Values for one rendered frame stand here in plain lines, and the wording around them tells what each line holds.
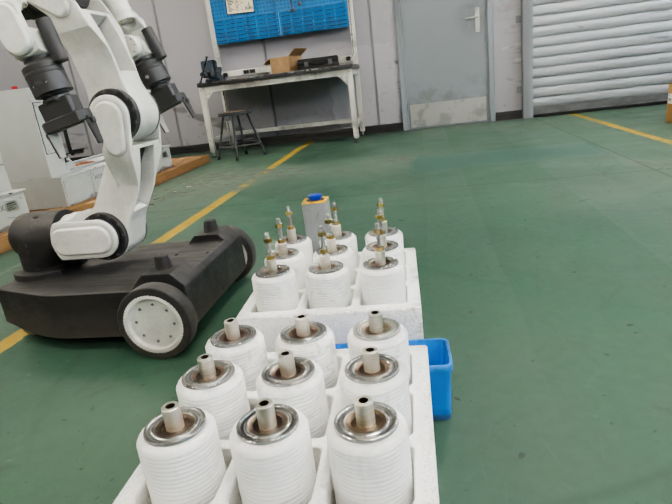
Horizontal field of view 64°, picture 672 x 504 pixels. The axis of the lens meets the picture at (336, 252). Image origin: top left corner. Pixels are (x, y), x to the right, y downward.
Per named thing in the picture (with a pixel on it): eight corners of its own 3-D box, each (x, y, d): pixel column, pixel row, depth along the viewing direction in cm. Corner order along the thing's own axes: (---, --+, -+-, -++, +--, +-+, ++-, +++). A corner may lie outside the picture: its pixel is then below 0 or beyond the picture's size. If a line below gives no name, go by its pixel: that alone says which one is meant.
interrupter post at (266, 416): (256, 433, 63) (251, 409, 62) (261, 420, 65) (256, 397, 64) (275, 432, 63) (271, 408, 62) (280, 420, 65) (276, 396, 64)
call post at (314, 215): (315, 306, 159) (300, 204, 150) (318, 296, 166) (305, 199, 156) (338, 304, 158) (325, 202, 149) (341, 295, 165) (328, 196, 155)
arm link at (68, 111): (35, 136, 124) (10, 86, 121) (60, 133, 133) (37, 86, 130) (81, 118, 122) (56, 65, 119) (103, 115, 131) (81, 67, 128)
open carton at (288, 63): (277, 74, 589) (274, 52, 582) (309, 70, 573) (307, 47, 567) (264, 75, 564) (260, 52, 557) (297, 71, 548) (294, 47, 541)
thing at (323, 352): (284, 447, 88) (267, 349, 82) (296, 412, 97) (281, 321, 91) (342, 446, 86) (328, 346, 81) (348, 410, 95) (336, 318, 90)
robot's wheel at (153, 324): (126, 361, 140) (107, 290, 133) (135, 351, 144) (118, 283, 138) (197, 358, 136) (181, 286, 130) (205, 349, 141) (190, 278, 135)
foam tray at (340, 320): (248, 392, 118) (234, 318, 112) (283, 316, 155) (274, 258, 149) (427, 385, 113) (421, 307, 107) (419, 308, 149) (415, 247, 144)
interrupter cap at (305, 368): (255, 390, 72) (254, 385, 72) (269, 361, 79) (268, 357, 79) (310, 388, 71) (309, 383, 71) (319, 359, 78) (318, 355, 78)
